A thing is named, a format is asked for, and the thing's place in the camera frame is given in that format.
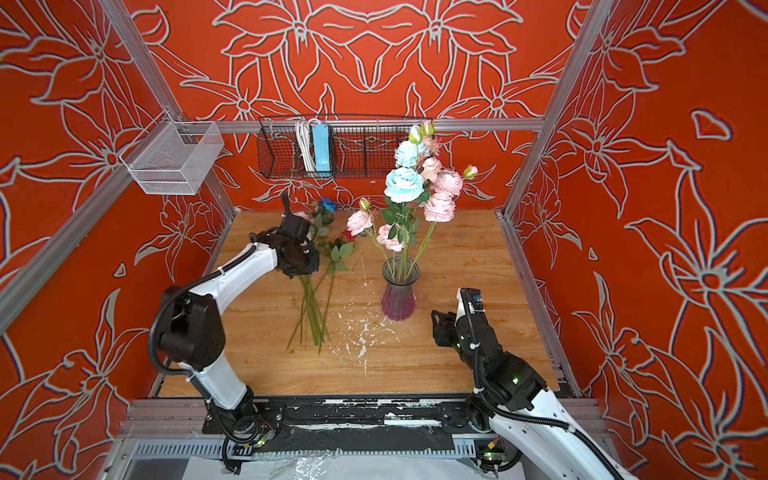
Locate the pink peony flower stem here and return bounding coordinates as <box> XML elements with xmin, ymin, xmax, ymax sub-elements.
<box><xmin>346</xmin><ymin>198</ymin><xmax>412</xmax><ymax>282</ymax></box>

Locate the purple glass fluted vase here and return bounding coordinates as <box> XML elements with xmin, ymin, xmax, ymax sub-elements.
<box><xmin>381</xmin><ymin>257</ymin><xmax>420</xmax><ymax>321</ymax></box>

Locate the green flower stem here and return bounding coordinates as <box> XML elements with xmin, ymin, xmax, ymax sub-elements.
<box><xmin>417</xmin><ymin>120</ymin><xmax>444</xmax><ymax>183</ymax></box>

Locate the light blue peony stem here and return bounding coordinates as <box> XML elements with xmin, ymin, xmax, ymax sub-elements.
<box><xmin>383</xmin><ymin>120</ymin><xmax>434</xmax><ymax>282</ymax></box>

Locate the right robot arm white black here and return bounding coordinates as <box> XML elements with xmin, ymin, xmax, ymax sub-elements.
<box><xmin>431</xmin><ymin>288</ymin><xmax>634</xmax><ymax>479</ymax></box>

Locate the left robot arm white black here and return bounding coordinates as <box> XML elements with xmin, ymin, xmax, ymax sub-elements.
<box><xmin>148</xmin><ymin>194</ymin><xmax>319</xmax><ymax>444</ymax></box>

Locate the bunch of artificial flowers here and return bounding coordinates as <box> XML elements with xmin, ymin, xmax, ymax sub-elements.
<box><xmin>286</xmin><ymin>198</ymin><xmax>354</xmax><ymax>352</ymax></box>

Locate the light blue box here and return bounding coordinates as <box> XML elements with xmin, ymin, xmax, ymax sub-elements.
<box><xmin>312</xmin><ymin>123</ymin><xmax>331</xmax><ymax>176</ymax></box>

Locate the black wire wall basket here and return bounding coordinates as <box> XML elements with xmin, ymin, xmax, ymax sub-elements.
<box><xmin>256</xmin><ymin>114</ymin><xmax>425</xmax><ymax>180</ymax></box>

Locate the white cable bundle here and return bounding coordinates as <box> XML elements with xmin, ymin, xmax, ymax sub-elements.
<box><xmin>293</xmin><ymin>118</ymin><xmax>319</xmax><ymax>175</ymax></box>

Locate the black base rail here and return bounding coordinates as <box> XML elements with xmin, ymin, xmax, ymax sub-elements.
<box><xmin>203</xmin><ymin>393</ymin><xmax>523</xmax><ymax>457</ymax></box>

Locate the white mesh wall basket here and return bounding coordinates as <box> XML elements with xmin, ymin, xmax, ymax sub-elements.
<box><xmin>120</xmin><ymin>121</ymin><xmax>224</xmax><ymax>196</ymax></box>

